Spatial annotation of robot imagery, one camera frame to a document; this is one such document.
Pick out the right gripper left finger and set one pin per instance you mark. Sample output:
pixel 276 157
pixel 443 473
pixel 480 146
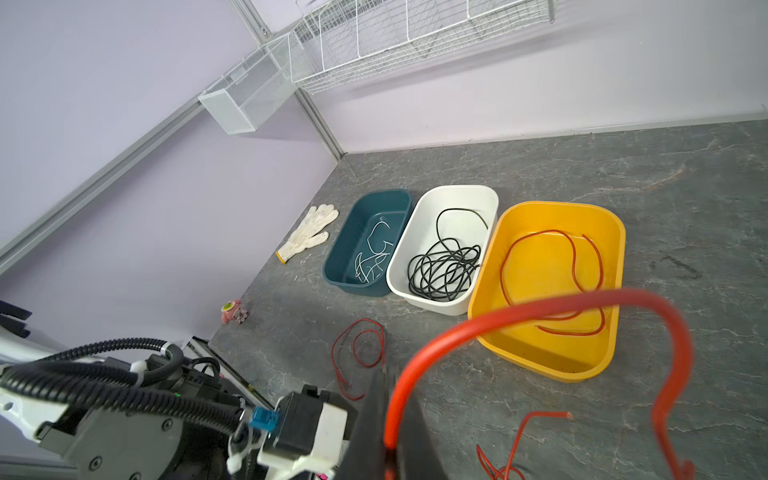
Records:
pixel 365 457

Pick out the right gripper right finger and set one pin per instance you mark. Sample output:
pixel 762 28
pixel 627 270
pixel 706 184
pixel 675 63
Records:
pixel 416 457

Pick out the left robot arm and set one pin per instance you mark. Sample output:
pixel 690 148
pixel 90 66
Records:
pixel 132 408

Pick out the white plastic bin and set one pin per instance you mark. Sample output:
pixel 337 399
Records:
pixel 436 264

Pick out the teal plastic bin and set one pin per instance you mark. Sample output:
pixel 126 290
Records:
pixel 358 261

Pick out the yellow plastic bin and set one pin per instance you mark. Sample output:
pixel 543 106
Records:
pixel 543 249

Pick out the white knit glove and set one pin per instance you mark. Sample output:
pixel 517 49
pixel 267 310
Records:
pixel 310 232

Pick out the small white mesh basket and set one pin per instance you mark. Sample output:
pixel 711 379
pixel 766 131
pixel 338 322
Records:
pixel 246 96

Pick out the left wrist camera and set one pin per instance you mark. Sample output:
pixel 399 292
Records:
pixel 304 437

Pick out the long white wire basket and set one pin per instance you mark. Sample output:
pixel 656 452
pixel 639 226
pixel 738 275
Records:
pixel 344 41

